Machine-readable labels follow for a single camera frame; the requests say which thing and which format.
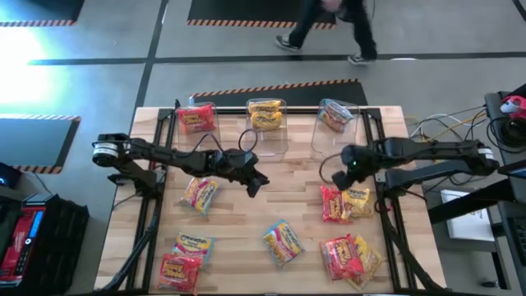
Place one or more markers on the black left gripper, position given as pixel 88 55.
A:
pixel 234 170

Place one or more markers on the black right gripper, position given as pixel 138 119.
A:
pixel 357 160

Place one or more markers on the yellow Maruchan ramen pack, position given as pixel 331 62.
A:
pixel 370 259
pixel 361 202
pixel 266 121
pixel 265 107

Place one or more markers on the red Maruchan spicy noodles pack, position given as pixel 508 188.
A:
pixel 333 204
pixel 196 118
pixel 179 272
pixel 341 257

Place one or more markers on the blue Maruchan ramen pack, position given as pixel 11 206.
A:
pixel 193 246
pixel 335 116
pixel 283 242
pixel 200 195

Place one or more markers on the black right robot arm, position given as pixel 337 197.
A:
pixel 431 148

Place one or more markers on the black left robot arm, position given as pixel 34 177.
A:
pixel 164 154

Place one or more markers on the clear plastic bin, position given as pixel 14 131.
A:
pixel 201 141
pixel 333 144
pixel 266 144

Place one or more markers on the black hazard-striped floor mat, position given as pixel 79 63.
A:
pixel 287 96
pixel 246 10
pixel 33 144
pixel 41 10

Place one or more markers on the black diagonal bar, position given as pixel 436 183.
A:
pixel 472 201

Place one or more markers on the white paper box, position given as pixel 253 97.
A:
pixel 468 226

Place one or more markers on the person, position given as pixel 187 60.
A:
pixel 361 29

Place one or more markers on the black side desk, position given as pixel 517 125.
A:
pixel 493 107

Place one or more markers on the pink and white toy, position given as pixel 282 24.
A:
pixel 513 106

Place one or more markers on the dark keyboard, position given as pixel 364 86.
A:
pixel 518 238

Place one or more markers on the small black floor object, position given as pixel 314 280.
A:
pixel 490 283

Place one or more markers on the black fabric crate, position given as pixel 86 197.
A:
pixel 65 238

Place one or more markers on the black device with blue light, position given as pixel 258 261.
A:
pixel 10 174

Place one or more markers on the red tool case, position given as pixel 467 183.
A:
pixel 16 246

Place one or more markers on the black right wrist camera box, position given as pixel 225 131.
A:
pixel 341 181

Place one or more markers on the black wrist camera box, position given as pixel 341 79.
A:
pixel 341 181
pixel 240 156

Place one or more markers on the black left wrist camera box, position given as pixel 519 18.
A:
pixel 240 156

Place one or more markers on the black aluminium table frame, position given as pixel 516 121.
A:
pixel 232 111

